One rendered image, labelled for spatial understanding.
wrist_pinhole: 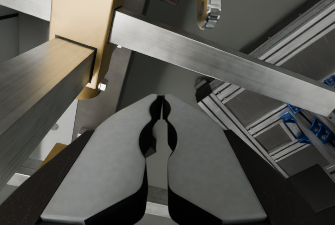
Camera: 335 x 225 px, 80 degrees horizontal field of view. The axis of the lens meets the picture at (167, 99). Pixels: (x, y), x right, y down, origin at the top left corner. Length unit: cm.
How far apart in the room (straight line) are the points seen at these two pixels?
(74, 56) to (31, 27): 34
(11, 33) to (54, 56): 35
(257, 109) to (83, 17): 98
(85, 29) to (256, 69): 17
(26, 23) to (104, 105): 23
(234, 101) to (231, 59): 81
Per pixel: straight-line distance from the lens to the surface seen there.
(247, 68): 23
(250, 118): 111
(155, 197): 36
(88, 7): 20
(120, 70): 39
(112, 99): 42
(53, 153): 34
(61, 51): 19
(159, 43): 20
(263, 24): 117
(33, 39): 52
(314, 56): 108
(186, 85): 117
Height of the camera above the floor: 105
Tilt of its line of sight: 60 degrees down
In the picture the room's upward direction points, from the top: 180 degrees counter-clockwise
